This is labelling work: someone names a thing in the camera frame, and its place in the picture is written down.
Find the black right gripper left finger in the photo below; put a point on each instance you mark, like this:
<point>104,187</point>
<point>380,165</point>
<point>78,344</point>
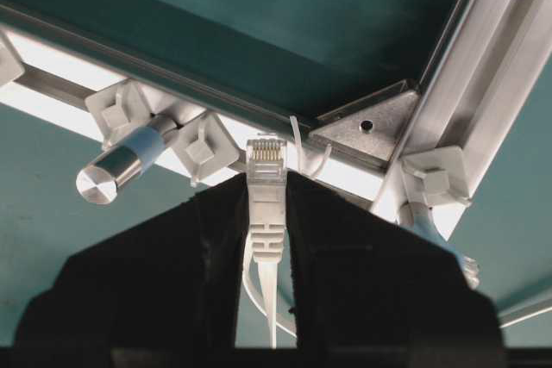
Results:
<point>170,282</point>

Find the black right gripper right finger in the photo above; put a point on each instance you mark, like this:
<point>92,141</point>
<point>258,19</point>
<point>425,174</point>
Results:
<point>359,280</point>

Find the aluminium pin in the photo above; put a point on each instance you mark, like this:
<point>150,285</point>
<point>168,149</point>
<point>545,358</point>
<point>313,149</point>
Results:
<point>102,180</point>

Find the white zip tie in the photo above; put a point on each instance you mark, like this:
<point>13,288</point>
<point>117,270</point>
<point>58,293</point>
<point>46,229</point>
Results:
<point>311,161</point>

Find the clear cable tie mount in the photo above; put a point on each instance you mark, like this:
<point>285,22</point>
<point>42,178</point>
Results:
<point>204,147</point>
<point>118,110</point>
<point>436,177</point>

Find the aluminium extrusion square frame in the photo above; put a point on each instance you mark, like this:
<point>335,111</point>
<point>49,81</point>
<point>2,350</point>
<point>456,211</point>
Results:
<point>375,79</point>

